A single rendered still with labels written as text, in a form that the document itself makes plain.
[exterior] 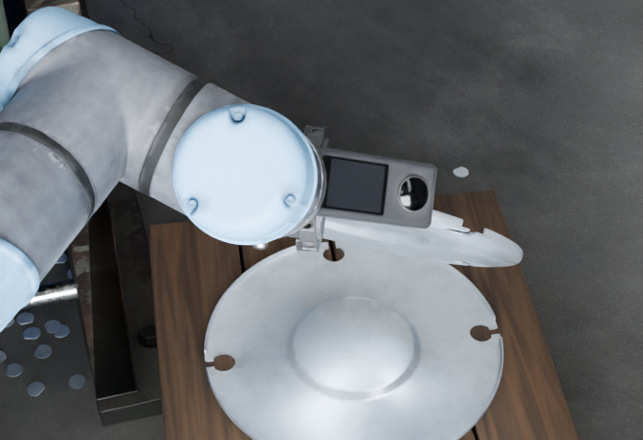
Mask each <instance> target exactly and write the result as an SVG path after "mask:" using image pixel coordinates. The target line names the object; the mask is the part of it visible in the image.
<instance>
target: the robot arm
mask: <svg viewBox="0 0 643 440"><path fill-rule="evenodd" d="M436 173H437V169H436V167H435V166H434V165H432V164H425V163H419V162H414V161H407V160H401V159H394V158H389V157H382V156H376V155H369V154H364V153H357V152H351V151H344V150H339V149H332V148H330V141H329V134H328V128H327V127H323V126H310V125H306V126H305V129H304V134H302V133H301V131H300V130H299V129H298V128H297V127H296V126H295V125H294V124H293V123H292V122H291V121H289V120H288V119H287V118H285V117H284V116H282V115H280V113H278V112H276V111H274V110H271V109H269V108H266V107H263V106H258V105H253V104H251V103H249V102H248V101H246V100H244V99H242V98H240V97H238V96H236V95H234V94H232V93H230V92H228V91H226V90H224V89H222V88H221V87H219V86H217V85H215V84H213V83H208V82H207V81H205V80H203V79H202V78H200V77H198V76H196V75H194V74H192V73H190V72H188V71H186V70H184V69H182V68H180V67H178V66H177V65H175V64H173V63H171V62H169V61H167V60H165V59H163V58H161V57H159V56H157V55H155V54H153V53H152V52H150V51H148V50H146V49H144V48H142V47H140V46H139V45H137V44H135V43H133V42H131V41H129V40H127V39H125V38H123V37H122V36H121V35H120V34H119V33H118V32H116V31H115V30H114V29H112V28H110V27H108V26H105V25H101V24H98V23H96V22H94V21H92V20H89V19H87V18H85V17H83V16H81V15H76V14H74V13H71V12H69V11H66V10H64V9H62V8H58V7H46V8H42V9H39V10H37V11H34V12H33V13H31V14H30V15H29V16H27V17H26V18H25V19H24V20H23V21H22V22H21V23H20V24H19V26H18V27H17V28H16V29H15V30H14V32H13V35H12V37H11V40H10V42H9V43H8V45H6V46H5V47H4V48H3V50H2V52H1V54H0V332H1V331H2V330H3V329H4V328H5V327H6V326H7V324H8V323H9V322H10V321H11V320H12V318H13V317H14V316H15V315H16V314H17V313H18V312H19V310H20V309H21V308H23V307H24V306H26V305H27V304H28V303H29V302H30V301H31V300H32V299H33V297H34V296H35V294H36V292H37V290H38V288H39V283H40V282H41V281H42V279H43V278H44V277H45V276H46V274H47V273H48V272H49V271H50V270H51V269H52V267H53V266H54V265H55V263H56V262H57V261H58V259H59V258H60V257H61V255H62V254H63V253H64V252H65V250H66V249H67V248H68V246H69V245H70V244H71V242H72V241H73V240H74V239H75V237H76V236H77V235H78V233H79V232H80V230H81V229H82V228H83V227H84V225H85V224H86V222H87V221H88V220H89V219H90V218H91V217H92V215H93V214H94V213H95V212H96V210H97V209H98V208H99V206H100V205H101V203H102V202H103V201H104V200H105V198H106V197H107V196H108V194H109V193H110V192H111V191H112V189H113V188H114V187H115V185H116V184H117V183H118V181H120V182H122V183H124V184H126V185H128V186H130V187H132V188H134V189H136V190H138V191H139V192H141V193H143V194H145V195H147V196H149V197H153V198H154V199H156V200H158V201H160V202H162V203H164V204H166V205H167V206H169V207H171V208H173V209H176V210H178V211H180V212H182V213H183V214H184V215H186V216H187V217H188V218H189V219H190V220H191V221H192V222H193V223H194V224H195V225H196V226H197V227H198V228H199V229H201V230H202V231H204V232H205V233H207V234H209V235H210V236H212V237H214V238H217V239H219V240H222V241H225V242H228V243H232V244H237V245H253V247H254V249H256V250H266V248H267V247H268V242H270V241H273V240H275V239H278V238H281V237H284V236H289V237H296V250H297V251H298V252H310V253H318V252H319V250H320V246H321V242H322V236H323V230H324V225H325V219H326V217H329V218H337V219H344V220H352V221H360V222H368V223H375V224H382V225H390V226H397V227H405V228H414V229H427V228H428V227H429V226H430V225H431V223H432V209H433V200H434V192H435V183H436Z"/></svg>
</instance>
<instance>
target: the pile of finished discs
mask: <svg viewBox="0 0 643 440"><path fill-rule="evenodd" d="M335 244H336V249H341V250H342V251H343V252H344V258H343V259H341V260H340V261H335V262H332V261H328V260H326V259H325V258H324V257H323V253H324V251H325V250H328V243H327V242H323V243H321V246H320V250H319V252H318V253H310V252H298V251H297V250H296V246H292V247H290V248H287V249H284V250H282V251H279V252H277V253H274V254H272V255H270V256H268V257H266V258H264V259H262V260H261V261H259V262H257V263H256V264H254V266H252V267H251V268H250V269H248V270H247V271H246V272H245V273H243V274H242V275H241V276H240V277H239V278H238V279H237V280H236V281H235V282H234V283H233V284H232V285H231V286H230V287H229V288H228V289H227V291H226V292H225V293H224V294H223V296H222V297H221V298H220V299H219V301H218V302H217V304H216V306H215V308H214V310H213V312H212V314H211V318H210V321H209V324H208V327H207V331H206V337H205V345H204V352H205V362H213V359H214V358H215V357H217V356H219V355H224V354H226V355H230V356H232V357H233V358H234V359H235V365H234V366H233V368H232V369H230V370H228V371H219V370H216V369H215V368H214V366H212V367H206V370H207V376H208V380H209V383H210V386H211V390H212V392H213V394H214V396H215V398H216V400H217V402H218V403H219V405H220V406H221V407H222V409H223V410H224V411H225V413H226V414H227V415H228V416H229V418H230V419H231V420H232V421H233V422H234V423H235V424H236V425H237V426H238V427H239V428H240V429H241V430H242V431H243V432H244V433H245V434H247V435H248V436H249V437H250V438H252V439H253V440H458V439H460V438H461V437H462V436H463V435H464V434H466V433H467V432H468V431H469V430H470V429H471V428H472V427H473V426H474V425H475V424H476V423H477V422H478V421H479V419H480V418H481V417H482V416H483V414H484V413H485V412H486V410H487V409H488V407H489V406H490V405H491V403H492V401H493V399H494V397H495V395H496V393H497V390H498V388H499V382H500V378H501V374H502V368H503V341H502V337H501V336H500V334H496V335H491V337H492V338H491V339H490V340H488V341H476V340H474V339H473V338H472V337H471V335H470V331H471V329H472V328H473V327H475V326H477V325H483V326H486V327H488V328H489V330H493V329H497V328H498V326H497V324H496V322H495V320H496V316H495V314H494V312H493V310H492V308H491V307H490V305H489V303H488V302H487V300H486V299H485V297H484V296H483V295H482V293H481V292H480V291H479V290H478V288H477V287H476V286H475V285H474V284H473V283H472V282H471V281H470V280H469V279H468V278H467V277H466V276H464V275H463V274H462V273H461V272H459V271H458V270H457V269H455V268H454V267H452V266H451V265H449V264H448V263H441V262H434V261H429V260H423V259H417V258H411V257H406V256H401V255H396V254H391V253H382V252H377V251H373V250H369V249H365V248H360V247H356V246H352V245H348V244H344V243H340V242H336V241H335Z"/></svg>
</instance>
